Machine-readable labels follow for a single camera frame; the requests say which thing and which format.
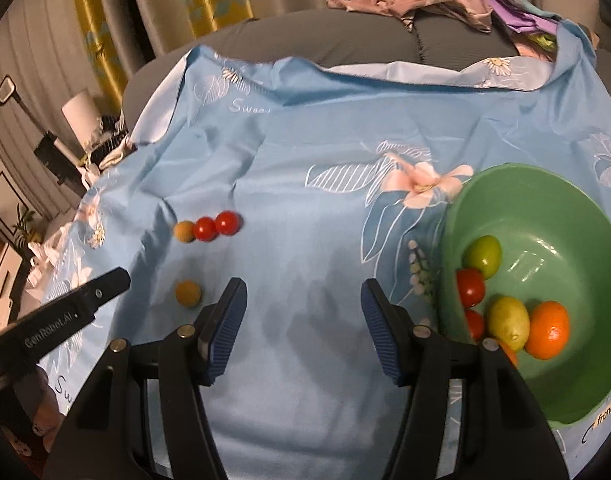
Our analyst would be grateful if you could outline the green potted plant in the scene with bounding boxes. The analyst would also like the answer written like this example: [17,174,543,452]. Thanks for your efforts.
[12,205,43,246]

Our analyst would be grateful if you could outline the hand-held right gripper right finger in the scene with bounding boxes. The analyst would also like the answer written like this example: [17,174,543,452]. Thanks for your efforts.
[360,279,571,480]

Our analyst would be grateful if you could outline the red cherry tomato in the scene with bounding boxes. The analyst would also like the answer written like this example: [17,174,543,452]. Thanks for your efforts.
[192,217,218,242]
[464,309,486,343]
[456,268,486,309]
[215,210,241,236]

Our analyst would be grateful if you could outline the purple cloth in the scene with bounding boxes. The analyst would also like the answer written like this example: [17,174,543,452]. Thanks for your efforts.
[480,0,561,36]

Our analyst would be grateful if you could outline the green plastic bowl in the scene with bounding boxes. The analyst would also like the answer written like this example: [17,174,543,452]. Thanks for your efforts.
[435,162,611,428]

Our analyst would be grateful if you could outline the small orange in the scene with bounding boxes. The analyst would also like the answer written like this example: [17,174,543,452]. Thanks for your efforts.
[525,301,571,360]

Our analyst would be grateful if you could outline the blue floral bed sheet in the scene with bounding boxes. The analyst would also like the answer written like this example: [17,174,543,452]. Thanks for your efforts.
[28,22,611,480]

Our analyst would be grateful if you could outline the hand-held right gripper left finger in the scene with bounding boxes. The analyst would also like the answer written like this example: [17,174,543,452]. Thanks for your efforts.
[44,276,249,480]

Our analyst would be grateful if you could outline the grey sofa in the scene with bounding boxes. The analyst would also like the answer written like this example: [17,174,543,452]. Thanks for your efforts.
[122,7,611,126]

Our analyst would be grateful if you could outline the upright vacuum cleaner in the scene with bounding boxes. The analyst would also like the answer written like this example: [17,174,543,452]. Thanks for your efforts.
[0,76,86,196]

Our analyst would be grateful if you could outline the white cabinet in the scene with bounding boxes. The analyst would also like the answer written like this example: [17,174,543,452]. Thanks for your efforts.
[0,245,33,311]

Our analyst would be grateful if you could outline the green lemon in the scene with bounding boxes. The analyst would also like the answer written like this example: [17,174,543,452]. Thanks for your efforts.
[487,296,531,352]

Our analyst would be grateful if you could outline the pile of dark clothes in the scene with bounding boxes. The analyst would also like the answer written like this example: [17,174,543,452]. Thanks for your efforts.
[85,115,136,171]

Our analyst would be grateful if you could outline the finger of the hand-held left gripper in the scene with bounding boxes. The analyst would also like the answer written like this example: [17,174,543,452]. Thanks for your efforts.
[86,267,132,317]

